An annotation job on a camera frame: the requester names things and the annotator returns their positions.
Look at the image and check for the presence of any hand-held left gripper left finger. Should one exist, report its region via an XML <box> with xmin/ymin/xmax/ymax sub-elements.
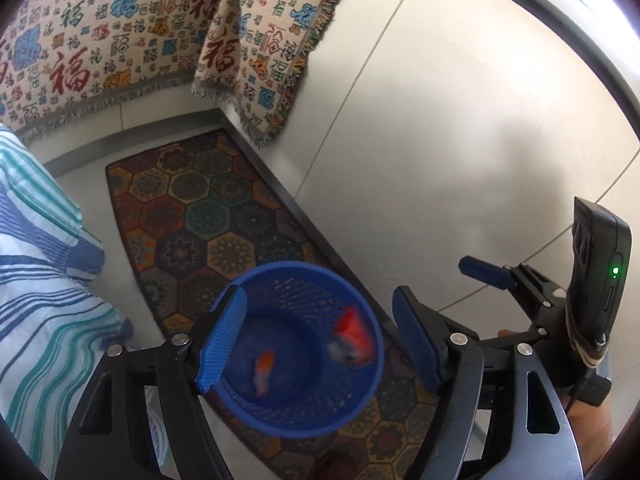
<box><xmin>55</xmin><ymin>284</ymin><xmax>249</xmax><ymax>480</ymax></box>

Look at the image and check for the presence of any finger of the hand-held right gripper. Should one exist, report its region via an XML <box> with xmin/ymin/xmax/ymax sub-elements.
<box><xmin>478</xmin><ymin>327</ymin><xmax>549</xmax><ymax>361</ymax></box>
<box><xmin>458</xmin><ymin>254</ymin><xmax>569</xmax><ymax>329</ymax></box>

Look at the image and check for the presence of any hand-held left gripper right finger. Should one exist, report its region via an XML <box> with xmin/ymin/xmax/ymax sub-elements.
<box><xmin>391</xmin><ymin>284</ymin><xmax>587</xmax><ymax>480</ymax></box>

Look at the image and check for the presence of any small orange and white wrapper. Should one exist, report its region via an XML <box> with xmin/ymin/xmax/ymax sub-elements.
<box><xmin>250</xmin><ymin>350</ymin><xmax>276</xmax><ymax>393</ymax></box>

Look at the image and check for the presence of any red and white wrapper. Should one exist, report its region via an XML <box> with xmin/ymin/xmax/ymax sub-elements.
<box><xmin>327</xmin><ymin>306</ymin><xmax>376</xmax><ymax>368</ymax></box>

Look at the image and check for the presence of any blue mesh plastic basket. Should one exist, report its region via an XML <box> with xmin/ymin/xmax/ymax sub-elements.
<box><xmin>200</xmin><ymin>261</ymin><xmax>386</xmax><ymax>436</ymax></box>

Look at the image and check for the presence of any person's right hand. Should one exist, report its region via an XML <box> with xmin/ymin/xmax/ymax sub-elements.
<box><xmin>568</xmin><ymin>402</ymin><xmax>614</xmax><ymax>466</ymax></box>

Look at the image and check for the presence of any hexagon patterned rug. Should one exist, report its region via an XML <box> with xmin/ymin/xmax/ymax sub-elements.
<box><xmin>105</xmin><ymin>130</ymin><xmax>481</xmax><ymax>480</ymax></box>

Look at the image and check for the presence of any blue striped tablecloth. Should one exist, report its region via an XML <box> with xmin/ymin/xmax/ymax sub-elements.
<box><xmin>0</xmin><ymin>122</ymin><xmax>166</xmax><ymax>480</ymax></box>

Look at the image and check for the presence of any narrow printed fringed blanket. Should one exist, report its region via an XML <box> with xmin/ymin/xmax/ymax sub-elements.
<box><xmin>190</xmin><ymin>0</ymin><xmax>363</xmax><ymax>148</ymax></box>

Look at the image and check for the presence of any large printed fringed blanket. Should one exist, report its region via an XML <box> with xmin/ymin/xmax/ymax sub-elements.
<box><xmin>0</xmin><ymin>0</ymin><xmax>236</xmax><ymax>141</ymax></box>

